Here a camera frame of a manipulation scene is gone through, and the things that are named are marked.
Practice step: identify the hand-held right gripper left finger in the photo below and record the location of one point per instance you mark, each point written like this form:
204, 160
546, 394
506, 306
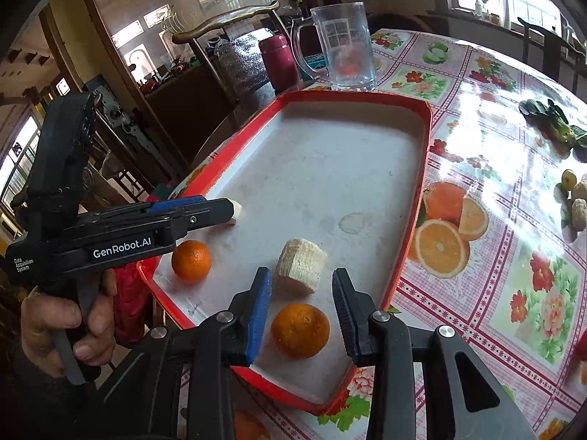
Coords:
257, 321

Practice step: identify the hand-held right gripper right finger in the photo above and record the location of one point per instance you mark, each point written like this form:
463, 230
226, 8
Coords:
347, 321

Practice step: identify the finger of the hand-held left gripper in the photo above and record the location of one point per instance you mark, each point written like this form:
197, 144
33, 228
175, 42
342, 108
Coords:
179, 202
206, 217

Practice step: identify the small peeled banana piece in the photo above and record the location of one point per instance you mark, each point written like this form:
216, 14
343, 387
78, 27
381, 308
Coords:
236, 213

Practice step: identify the small orange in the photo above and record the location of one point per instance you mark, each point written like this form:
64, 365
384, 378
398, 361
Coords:
191, 260
300, 331

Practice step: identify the large peeled banana piece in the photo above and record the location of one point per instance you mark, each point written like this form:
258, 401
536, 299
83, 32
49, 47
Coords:
300, 266

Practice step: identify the red tray with white inside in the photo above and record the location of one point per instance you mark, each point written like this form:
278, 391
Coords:
321, 169

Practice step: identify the red tomato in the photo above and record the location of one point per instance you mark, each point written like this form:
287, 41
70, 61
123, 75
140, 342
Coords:
582, 346

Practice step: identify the person's left forearm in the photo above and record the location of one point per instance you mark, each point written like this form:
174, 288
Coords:
36, 405

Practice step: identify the person's left hand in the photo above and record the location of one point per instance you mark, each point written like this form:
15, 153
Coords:
43, 325

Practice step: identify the dark wooden cabinet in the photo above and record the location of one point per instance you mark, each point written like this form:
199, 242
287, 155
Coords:
183, 110

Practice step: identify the red plastic bag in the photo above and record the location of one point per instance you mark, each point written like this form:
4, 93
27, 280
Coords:
133, 305

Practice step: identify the magenta thermos bottle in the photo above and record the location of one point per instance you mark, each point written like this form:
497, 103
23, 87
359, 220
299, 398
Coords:
277, 62

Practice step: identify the blue packet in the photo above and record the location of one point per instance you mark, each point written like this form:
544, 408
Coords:
312, 65

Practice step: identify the clear glass mug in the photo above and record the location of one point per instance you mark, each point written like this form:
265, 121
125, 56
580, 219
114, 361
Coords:
341, 46

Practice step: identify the fruit and flower print tablecloth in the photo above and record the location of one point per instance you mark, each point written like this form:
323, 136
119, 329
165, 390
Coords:
481, 110

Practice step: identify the small green fruit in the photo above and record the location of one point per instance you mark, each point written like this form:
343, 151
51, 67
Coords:
568, 178

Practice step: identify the dark round-backed chair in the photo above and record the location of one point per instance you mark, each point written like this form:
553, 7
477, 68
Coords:
403, 20

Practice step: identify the leafy green vegetable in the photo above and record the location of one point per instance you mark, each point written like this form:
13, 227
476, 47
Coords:
552, 119

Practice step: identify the dark straight-backed chair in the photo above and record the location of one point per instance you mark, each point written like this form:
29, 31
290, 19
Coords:
543, 43

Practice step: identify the small white bottle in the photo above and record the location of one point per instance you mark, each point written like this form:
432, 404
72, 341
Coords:
479, 7

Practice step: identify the wooden chair with curved rail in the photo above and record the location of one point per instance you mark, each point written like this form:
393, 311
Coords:
220, 20

